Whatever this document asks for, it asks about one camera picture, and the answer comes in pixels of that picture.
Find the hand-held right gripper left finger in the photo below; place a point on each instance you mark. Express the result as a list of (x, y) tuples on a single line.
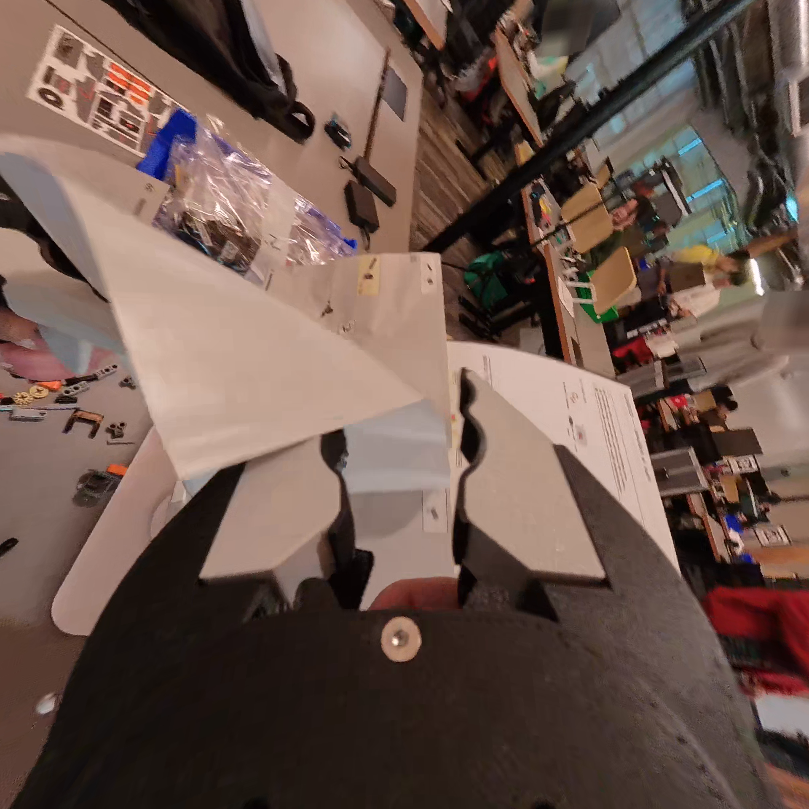
[(272, 512)]

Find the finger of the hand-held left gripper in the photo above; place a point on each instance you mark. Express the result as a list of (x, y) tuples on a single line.
[(69, 316)]

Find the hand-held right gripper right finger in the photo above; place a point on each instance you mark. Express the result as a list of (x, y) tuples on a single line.
[(524, 499)]

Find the lego instruction booklet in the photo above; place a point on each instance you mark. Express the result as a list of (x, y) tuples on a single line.
[(253, 354)]

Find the scattered loose lego pieces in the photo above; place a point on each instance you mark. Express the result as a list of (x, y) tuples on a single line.
[(83, 420)]

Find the lego wheel hub assembly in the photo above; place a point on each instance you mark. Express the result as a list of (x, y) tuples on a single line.
[(98, 485)]

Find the clear bags of lego parts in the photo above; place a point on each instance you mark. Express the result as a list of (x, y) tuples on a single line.
[(234, 189)]

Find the lego sticker sheet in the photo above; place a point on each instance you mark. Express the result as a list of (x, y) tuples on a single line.
[(95, 88)]

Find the short black lego axle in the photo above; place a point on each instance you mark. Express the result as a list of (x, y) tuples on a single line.
[(7, 545)]

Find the person's left hand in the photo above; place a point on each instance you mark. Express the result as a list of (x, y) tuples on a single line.
[(28, 361)]

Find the white printed paper sheet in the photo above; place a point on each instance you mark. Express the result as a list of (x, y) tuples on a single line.
[(537, 392)]

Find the blue bin with printed tag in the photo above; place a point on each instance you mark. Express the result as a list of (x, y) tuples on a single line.
[(174, 136)]

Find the green bag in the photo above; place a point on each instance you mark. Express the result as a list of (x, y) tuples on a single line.
[(493, 278)]

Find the beige chair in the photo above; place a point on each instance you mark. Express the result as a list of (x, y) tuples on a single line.
[(588, 218), (616, 278)]

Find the red cloth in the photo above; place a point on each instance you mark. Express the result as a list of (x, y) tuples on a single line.
[(765, 638)]

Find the black bag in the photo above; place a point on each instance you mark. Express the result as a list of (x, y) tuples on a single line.
[(208, 44)]

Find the black power adapter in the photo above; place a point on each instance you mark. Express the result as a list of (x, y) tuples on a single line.
[(374, 181), (361, 205)]

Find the small black clip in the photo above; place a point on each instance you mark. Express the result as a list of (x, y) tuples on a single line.
[(338, 131)]

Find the black metal beam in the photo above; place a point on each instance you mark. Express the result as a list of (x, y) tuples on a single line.
[(600, 107)]

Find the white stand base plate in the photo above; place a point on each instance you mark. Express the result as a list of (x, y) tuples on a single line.
[(107, 556)]

